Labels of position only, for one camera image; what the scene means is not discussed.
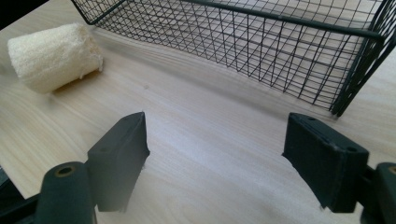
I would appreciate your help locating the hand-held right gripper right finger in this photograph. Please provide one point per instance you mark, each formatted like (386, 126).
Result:
(323, 168)

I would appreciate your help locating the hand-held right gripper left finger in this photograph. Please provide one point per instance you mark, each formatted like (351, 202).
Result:
(116, 169)

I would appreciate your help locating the cream loofah sponge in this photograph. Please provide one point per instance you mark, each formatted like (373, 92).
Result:
(53, 57)

